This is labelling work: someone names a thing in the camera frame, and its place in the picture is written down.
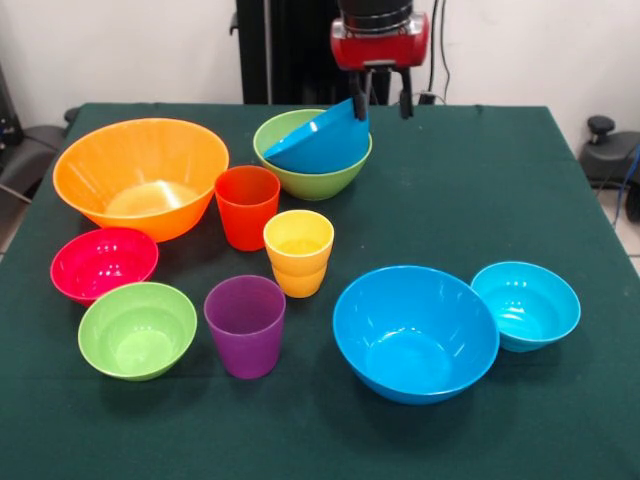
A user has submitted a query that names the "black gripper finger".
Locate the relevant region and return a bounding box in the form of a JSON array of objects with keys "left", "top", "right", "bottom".
[
  {"left": 348, "top": 72, "right": 371, "bottom": 123},
  {"left": 398, "top": 69, "right": 415, "bottom": 120}
]

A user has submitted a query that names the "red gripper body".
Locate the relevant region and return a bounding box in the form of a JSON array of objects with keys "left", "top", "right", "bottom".
[{"left": 329, "top": 12, "right": 431, "bottom": 71}]

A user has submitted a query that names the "large green bowl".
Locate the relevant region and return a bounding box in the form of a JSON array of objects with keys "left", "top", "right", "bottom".
[{"left": 252, "top": 109, "right": 374, "bottom": 202}]

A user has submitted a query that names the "red cup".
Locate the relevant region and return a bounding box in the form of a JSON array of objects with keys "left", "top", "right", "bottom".
[{"left": 214, "top": 165, "right": 282, "bottom": 252}]

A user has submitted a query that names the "small light blue bowl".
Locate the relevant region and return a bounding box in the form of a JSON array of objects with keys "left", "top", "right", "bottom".
[{"left": 470, "top": 260, "right": 582, "bottom": 354}]

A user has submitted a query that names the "purple cup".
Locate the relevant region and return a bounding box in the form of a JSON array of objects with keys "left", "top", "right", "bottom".
[{"left": 203, "top": 274, "right": 287, "bottom": 380}]

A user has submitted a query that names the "large orange bowl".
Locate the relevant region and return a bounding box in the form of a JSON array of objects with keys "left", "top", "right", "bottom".
[{"left": 52, "top": 117, "right": 231, "bottom": 244}]

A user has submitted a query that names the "small pink bowl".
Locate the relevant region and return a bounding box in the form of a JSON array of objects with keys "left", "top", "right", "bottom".
[{"left": 49, "top": 226, "right": 160, "bottom": 308}]

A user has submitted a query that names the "small green bowl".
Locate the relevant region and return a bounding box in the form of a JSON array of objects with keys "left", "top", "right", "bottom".
[{"left": 77, "top": 281, "right": 199, "bottom": 383}]

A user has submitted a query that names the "dark green tablecloth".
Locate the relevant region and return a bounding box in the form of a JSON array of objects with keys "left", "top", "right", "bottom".
[{"left": 0, "top": 102, "right": 640, "bottom": 480}]

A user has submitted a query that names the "black wall cable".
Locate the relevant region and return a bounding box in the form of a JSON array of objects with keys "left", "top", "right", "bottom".
[{"left": 413, "top": 0, "right": 454, "bottom": 107}]

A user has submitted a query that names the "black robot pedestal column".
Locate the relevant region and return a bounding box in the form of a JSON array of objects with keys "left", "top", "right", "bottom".
[{"left": 229, "top": 0, "right": 404, "bottom": 106}]

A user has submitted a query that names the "dark grey pedestal foot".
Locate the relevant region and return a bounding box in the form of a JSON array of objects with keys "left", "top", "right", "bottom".
[
  {"left": 0, "top": 124, "right": 66, "bottom": 201},
  {"left": 579, "top": 115, "right": 640, "bottom": 189}
]

